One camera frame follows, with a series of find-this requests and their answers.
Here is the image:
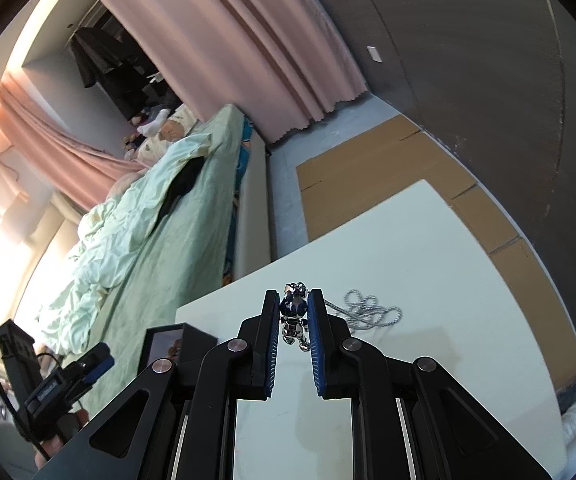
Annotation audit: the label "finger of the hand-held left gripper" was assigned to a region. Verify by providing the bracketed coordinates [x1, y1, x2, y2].
[79, 342, 117, 386]

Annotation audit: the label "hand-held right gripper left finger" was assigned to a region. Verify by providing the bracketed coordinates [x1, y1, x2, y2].
[33, 289, 281, 480]

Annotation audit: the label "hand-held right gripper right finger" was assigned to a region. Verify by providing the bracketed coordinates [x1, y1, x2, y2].
[308, 288, 553, 480]

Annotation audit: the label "silver chain pendant necklace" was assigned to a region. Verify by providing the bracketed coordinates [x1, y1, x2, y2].
[279, 282, 405, 354]

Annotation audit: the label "black jewelry box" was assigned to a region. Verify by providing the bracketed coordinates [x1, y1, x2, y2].
[138, 324, 219, 377]

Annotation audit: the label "person's left hand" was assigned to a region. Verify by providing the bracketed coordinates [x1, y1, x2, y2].
[33, 407, 91, 470]

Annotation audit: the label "bed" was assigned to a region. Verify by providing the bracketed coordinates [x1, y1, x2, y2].
[35, 102, 275, 376]

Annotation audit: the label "black garment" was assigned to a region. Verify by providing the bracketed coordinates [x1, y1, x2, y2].
[155, 157, 206, 223]

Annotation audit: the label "flattened cardboard sheet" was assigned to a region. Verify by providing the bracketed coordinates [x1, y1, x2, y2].
[295, 114, 576, 392]

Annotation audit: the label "pink window curtain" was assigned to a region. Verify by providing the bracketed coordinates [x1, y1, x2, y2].
[0, 72, 145, 212]

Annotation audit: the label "pile of plush toys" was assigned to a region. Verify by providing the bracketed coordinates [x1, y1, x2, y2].
[122, 104, 199, 162]

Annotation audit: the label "hanging dark clothes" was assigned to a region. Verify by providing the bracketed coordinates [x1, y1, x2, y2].
[69, 25, 169, 122]

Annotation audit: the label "long pink curtain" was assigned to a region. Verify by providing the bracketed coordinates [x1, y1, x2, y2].
[75, 0, 369, 142]

